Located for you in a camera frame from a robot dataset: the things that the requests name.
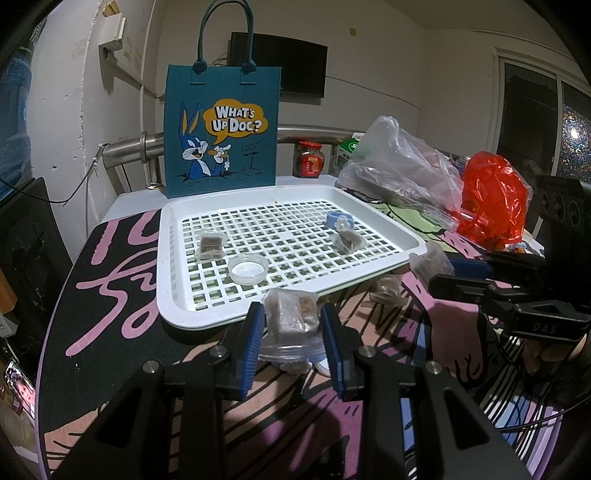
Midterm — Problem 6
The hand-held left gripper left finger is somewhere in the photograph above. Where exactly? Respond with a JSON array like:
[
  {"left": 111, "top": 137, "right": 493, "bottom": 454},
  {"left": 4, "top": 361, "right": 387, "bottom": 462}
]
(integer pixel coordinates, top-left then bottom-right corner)
[{"left": 51, "top": 302, "right": 266, "bottom": 480}]

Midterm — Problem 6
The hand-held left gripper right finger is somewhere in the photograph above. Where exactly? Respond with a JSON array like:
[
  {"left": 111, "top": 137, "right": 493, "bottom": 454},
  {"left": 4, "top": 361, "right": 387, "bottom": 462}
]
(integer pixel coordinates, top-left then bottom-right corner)
[{"left": 321, "top": 302, "right": 532, "bottom": 480}]

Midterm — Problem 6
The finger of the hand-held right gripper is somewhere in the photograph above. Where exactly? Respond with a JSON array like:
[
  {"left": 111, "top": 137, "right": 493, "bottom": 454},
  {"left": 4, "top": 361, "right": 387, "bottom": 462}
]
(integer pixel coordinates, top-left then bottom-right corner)
[
  {"left": 428, "top": 274, "right": 518, "bottom": 319},
  {"left": 445, "top": 257, "right": 497, "bottom": 278}
]

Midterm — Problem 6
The white round lid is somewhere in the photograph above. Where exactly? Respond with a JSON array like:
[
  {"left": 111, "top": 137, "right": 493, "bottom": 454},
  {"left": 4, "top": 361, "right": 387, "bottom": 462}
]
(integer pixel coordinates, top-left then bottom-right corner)
[{"left": 257, "top": 344, "right": 319, "bottom": 374}]

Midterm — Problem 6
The clear round lid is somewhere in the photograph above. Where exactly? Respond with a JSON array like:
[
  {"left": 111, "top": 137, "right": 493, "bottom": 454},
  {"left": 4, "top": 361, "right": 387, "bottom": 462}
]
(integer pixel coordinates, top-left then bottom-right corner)
[{"left": 228, "top": 251, "right": 269, "bottom": 284}]

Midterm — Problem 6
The white perforated plastic tray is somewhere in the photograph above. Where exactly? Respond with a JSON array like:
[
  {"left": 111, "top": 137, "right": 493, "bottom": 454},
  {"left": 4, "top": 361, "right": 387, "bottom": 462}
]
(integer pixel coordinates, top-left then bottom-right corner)
[{"left": 156, "top": 185, "right": 428, "bottom": 330}]

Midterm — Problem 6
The blue flower clip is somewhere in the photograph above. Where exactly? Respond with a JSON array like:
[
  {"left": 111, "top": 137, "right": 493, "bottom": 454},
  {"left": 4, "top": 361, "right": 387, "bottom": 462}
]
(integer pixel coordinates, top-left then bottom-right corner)
[{"left": 325, "top": 211, "right": 355, "bottom": 230}]

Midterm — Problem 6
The person's right hand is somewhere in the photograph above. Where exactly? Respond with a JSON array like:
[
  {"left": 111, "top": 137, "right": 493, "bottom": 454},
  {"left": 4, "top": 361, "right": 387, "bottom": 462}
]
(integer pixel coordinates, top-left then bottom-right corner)
[{"left": 522, "top": 339, "right": 587, "bottom": 407}]

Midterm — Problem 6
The small clear plastic box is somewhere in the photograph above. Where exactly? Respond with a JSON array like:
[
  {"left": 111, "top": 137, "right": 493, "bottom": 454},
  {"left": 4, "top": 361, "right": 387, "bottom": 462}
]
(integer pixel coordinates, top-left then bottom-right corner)
[{"left": 418, "top": 203, "right": 458, "bottom": 232}]

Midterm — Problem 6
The red plastic bag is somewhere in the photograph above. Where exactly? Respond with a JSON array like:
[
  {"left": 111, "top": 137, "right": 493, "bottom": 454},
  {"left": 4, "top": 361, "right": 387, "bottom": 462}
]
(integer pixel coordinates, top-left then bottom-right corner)
[{"left": 459, "top": 151, "right": 532, "bottom": 245}]

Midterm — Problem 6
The clear plastic bag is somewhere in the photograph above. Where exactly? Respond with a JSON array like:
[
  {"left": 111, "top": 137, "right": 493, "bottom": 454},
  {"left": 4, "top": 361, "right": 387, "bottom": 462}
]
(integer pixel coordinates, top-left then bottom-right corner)
[{"left": 337, "top": 115, "right": 465, "bottom": 208}]

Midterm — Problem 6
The colourful cartoon printed mat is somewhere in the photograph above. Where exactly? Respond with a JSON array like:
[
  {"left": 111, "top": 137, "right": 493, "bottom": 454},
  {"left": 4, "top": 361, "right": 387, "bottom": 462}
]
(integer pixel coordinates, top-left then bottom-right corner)
[{"left": 37, "top": 203, "right": 568, "bottom": 480}]

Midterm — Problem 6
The dark glass window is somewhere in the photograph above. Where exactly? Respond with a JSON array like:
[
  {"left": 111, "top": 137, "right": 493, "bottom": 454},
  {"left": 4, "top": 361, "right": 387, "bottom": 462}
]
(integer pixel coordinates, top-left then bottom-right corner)
[{"left": 496, "top": 46, "right": 591, "bottom": 178}]

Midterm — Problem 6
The green white carton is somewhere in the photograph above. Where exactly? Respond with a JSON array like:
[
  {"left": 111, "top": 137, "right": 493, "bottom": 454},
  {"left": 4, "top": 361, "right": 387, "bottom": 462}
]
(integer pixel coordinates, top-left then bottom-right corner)
[{"left": 333, "top": 133, "right": 365, "bottom": 178}]

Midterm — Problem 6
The red sauce jar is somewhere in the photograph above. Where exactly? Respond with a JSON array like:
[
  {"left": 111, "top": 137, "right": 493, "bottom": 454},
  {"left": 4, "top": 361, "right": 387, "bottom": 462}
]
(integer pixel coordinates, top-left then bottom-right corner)
[{"left": 293, "top": 140, "right": 324, "bottom": 179}]

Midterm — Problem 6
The smartphone with lit screen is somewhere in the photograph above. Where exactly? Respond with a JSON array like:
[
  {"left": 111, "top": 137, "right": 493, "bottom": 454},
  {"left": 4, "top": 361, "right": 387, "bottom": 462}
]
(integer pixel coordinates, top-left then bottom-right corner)
[{"left": 2, "top": 360, "right": 38, "bottom": 416}]

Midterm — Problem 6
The black water dispenser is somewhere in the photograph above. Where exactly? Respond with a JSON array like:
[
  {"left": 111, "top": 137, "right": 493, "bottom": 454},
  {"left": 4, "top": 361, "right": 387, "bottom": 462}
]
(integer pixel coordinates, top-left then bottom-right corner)
[{"left": 0, "top": 178, "right": 75, "bottom": 324}]

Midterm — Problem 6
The teal cartoon tote bag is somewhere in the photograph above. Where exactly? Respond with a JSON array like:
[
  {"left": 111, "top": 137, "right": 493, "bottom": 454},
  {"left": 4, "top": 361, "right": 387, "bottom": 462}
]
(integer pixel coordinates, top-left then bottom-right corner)
[{"left": 164, "top": 0, "right": 282, "bottom": 199}]

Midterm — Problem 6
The large blue water bottle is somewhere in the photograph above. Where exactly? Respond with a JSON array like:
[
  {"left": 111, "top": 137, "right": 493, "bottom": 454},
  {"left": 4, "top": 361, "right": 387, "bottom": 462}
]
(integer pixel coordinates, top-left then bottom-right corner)
[{"left": 0, "top": 46, "right": 35, "bottom": 195}]

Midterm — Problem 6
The steel bed rail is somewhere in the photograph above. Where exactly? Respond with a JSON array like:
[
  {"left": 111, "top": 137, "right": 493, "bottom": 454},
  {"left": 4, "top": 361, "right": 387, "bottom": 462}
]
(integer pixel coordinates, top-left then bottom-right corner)
[{"left": 102, "top": 124, "right": 365, "bottom": 169}]

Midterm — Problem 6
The black wall television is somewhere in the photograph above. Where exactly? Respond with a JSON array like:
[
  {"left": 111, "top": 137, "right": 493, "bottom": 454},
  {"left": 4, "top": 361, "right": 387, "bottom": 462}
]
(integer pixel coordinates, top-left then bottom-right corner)
[{"left": 229, "top": 31, "right": 328, "bottom": 99}]

